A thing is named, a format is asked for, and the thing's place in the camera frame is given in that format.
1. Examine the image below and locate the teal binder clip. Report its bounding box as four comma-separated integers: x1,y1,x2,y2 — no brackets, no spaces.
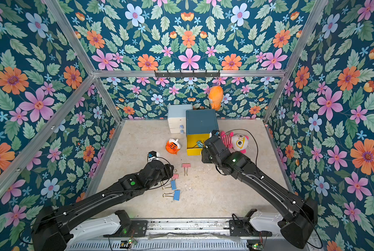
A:
196,141,205,148

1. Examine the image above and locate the blue binder clip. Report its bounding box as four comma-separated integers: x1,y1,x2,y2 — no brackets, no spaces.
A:
162,190,181,201
162,180,177,190

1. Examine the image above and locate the yellow top drawer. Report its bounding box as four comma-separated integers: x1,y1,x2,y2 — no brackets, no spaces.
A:
187,133,210,156

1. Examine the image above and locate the blue binder clip bottom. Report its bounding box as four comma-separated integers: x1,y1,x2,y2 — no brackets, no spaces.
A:
162,190,181,201

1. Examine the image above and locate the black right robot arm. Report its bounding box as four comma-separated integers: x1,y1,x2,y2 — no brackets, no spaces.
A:
201,136,318,249

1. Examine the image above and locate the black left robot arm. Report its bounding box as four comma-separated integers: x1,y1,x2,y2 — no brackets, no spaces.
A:
32,160,174,251

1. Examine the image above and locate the teal drawer cabinet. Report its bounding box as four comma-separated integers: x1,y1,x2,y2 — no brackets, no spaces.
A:
186,109,219,136

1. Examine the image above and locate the light blue small drawer unit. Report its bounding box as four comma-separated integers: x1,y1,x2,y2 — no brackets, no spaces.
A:
168,104,193,134

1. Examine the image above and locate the white pink striped plush toy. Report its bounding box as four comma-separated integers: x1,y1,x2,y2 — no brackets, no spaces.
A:
220,131,249,154

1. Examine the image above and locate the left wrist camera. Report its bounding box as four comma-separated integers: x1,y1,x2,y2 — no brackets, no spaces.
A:
147,151,160,162

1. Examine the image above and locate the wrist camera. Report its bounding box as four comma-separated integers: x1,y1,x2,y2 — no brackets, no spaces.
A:
147,151,160,162
210,130,219,137

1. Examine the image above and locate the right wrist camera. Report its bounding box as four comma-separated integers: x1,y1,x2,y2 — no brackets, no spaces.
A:
210,130,219,137

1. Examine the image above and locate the orange plush toy on wall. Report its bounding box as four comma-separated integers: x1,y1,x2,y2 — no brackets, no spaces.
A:
208,86,224,111

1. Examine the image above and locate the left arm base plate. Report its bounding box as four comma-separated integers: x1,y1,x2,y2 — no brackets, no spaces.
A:
104,220,148,238

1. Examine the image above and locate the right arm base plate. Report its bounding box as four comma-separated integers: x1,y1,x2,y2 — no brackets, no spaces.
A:
229,209,272,237

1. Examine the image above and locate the black hook rail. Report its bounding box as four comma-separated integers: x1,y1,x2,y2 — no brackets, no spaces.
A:
154,70,221,78

